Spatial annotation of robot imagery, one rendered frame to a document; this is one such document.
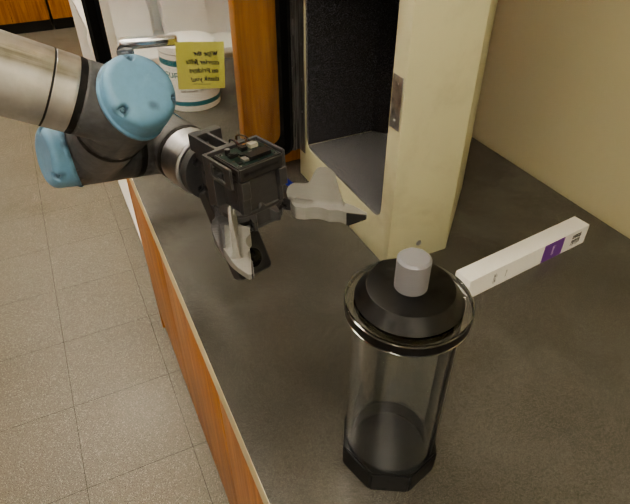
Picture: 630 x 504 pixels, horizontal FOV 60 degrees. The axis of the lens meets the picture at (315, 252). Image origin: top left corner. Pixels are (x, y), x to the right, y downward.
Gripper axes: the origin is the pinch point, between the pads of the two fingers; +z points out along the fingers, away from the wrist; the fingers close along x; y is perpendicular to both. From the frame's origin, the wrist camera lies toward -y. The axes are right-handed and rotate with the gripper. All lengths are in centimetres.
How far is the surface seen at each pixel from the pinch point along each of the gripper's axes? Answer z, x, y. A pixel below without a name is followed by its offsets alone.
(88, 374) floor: -115, -8, -108
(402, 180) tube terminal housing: -9.2, 23.5, -4.4
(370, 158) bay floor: -26.4, 34.9, -11.1
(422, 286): 13.8, -0.4, 4.0
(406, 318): 14.7, -3.1, 2.9
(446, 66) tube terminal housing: -7.2, 28.0, 10.5
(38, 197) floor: -239, 18, -101
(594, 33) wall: -7, 66, 7
